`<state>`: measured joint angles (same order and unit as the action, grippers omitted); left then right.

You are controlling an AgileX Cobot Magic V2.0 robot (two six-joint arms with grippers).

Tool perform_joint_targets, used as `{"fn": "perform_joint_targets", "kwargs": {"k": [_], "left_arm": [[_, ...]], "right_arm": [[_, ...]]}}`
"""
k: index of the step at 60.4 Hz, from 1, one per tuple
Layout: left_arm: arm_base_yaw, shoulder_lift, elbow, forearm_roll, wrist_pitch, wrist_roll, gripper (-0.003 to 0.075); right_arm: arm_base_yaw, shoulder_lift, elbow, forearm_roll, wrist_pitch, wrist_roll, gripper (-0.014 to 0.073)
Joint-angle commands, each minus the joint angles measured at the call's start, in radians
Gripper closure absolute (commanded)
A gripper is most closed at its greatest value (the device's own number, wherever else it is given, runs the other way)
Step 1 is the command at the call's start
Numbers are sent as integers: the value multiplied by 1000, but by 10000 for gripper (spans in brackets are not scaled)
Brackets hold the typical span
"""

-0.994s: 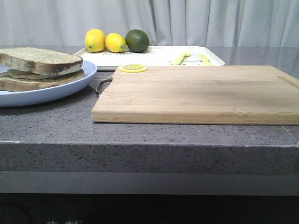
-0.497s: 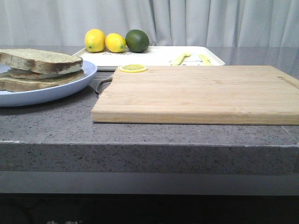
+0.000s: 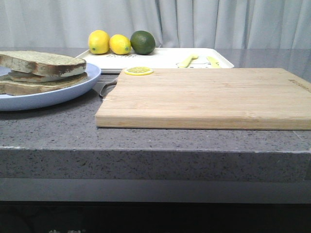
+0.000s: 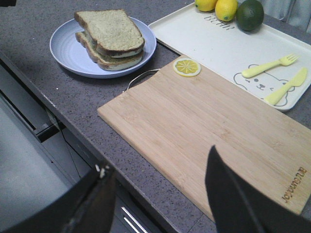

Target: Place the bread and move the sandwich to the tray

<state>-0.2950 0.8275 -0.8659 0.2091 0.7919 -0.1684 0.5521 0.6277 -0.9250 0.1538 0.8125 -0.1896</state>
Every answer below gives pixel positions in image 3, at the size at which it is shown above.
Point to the light blue plate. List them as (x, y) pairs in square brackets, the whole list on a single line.
[(33, 101)]

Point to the lemon slice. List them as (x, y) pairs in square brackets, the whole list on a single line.
[(138, 71)]

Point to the yellow lemon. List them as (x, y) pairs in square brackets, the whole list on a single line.
[(98, 42), (120, 44)]

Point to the green lime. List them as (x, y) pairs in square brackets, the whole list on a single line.
[(143, 42)]

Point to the wooden cutting board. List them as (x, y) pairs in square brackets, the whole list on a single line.
[(216, 98)]

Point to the metal cutting board handle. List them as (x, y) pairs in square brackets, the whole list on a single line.
[(104, 88)]

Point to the fried egg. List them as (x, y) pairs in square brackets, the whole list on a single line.
[(31, 78)]

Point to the right yellow lemon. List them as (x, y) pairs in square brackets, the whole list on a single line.
[(120, 44)]

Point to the bread slice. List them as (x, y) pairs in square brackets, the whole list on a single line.
[(15, 88), (42, 63)]

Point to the yellow plastic spoon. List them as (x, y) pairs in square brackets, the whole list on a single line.
[(185, 63)]

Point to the left yellow lemon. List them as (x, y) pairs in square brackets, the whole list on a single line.
[(98, 42)]

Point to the grey curtain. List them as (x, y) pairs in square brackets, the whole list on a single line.
[(221, 24)]

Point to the white serving tray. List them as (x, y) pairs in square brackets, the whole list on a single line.
[(159, 58)]

